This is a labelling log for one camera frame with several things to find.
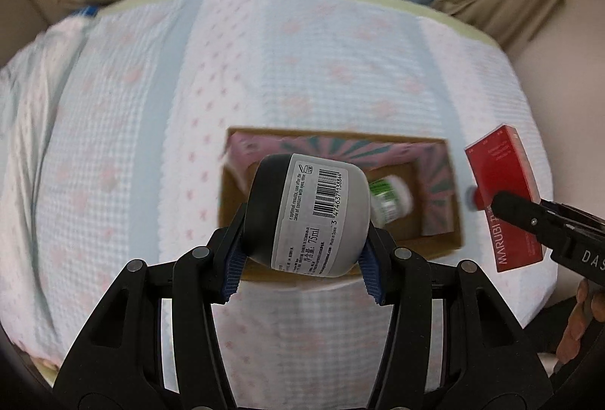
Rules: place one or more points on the person's right hand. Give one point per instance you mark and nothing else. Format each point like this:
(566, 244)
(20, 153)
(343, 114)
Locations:
(579, 329)

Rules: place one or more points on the red rectangular carton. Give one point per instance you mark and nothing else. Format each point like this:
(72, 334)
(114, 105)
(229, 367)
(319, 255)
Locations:
(508, 202)

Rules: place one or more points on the cardboard box with patterned lining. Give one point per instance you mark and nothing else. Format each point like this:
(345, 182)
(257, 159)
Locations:
(338, 197)

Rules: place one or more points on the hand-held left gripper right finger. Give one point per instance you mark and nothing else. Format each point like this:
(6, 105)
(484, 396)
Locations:
(370, 270)

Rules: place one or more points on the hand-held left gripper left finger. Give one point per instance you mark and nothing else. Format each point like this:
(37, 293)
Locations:
(233, 269)

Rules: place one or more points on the white bottle with green label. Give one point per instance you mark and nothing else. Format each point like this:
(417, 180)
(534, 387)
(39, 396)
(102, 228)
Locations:
(390, 200)

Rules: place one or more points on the black grey deodorant bottle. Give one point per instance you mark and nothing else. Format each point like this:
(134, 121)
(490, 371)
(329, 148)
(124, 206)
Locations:
(307, 214)

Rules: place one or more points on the white pink dotted blanket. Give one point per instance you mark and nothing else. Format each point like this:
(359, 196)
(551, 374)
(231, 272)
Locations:
(264, 140)

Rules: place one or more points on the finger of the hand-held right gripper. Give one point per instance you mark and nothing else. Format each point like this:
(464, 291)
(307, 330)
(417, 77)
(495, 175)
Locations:
(529, 214)

